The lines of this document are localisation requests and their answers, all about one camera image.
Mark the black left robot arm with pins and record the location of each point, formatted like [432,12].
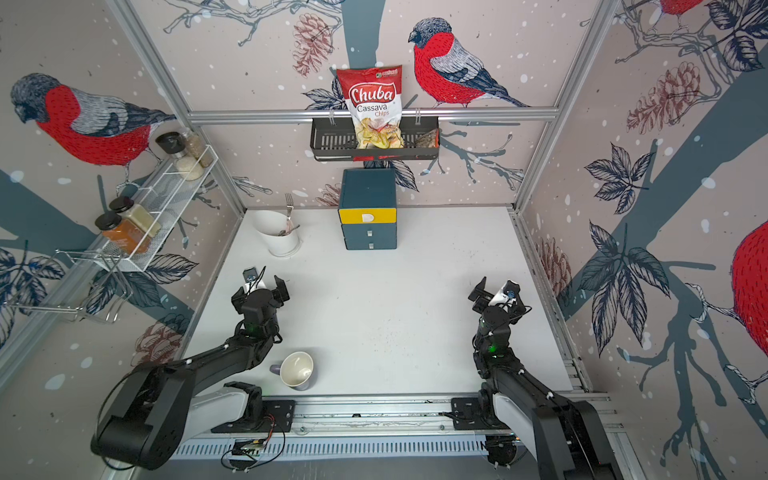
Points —
[158,406]

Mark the white spice jar black lid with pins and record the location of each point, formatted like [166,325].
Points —
[173,144]

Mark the clear spice jar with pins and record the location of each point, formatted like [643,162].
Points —
[196,147]

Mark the red cassava chips bag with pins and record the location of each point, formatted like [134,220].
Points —
[373,98]

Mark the metal wire rack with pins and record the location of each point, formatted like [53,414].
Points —
[75,286]

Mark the white wire spice rack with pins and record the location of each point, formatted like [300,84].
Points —
[165,196]

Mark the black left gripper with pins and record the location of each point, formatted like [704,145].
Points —
[279,297]

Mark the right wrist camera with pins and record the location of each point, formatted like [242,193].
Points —
[504,296]

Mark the teal drawer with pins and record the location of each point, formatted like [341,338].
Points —
[381,231]
[370,243]

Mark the teal bottom drawer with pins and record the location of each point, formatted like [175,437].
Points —
[370,243]

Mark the small electronics board with wires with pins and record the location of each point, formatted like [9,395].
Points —
[246,455]

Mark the white and purple mug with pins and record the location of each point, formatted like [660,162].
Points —
[296,371]

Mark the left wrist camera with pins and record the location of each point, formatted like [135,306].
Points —
[253,278]

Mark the white utensil cup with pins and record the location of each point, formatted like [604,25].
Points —
[276,231]

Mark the metal fork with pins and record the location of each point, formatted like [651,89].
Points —
[288,216]

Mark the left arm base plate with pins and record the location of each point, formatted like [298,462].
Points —
[260,415]

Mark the black wire wall basket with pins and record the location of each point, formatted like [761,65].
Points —
[335,140]

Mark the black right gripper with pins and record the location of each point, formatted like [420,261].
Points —
[484,298]

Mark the orange spice jar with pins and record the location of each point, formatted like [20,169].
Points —
[128,237]

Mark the teal mini drawer cabinet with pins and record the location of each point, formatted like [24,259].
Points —
[367,188]

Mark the yellow top drawer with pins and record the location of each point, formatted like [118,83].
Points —
[367,215]

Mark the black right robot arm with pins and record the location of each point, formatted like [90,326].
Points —
[565,437]

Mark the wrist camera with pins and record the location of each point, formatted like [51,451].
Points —
[504,296]
[253,278]

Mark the beige spice jar black lid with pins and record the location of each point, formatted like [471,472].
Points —
[137,214]

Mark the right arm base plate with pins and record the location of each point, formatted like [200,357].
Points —
[467,414]

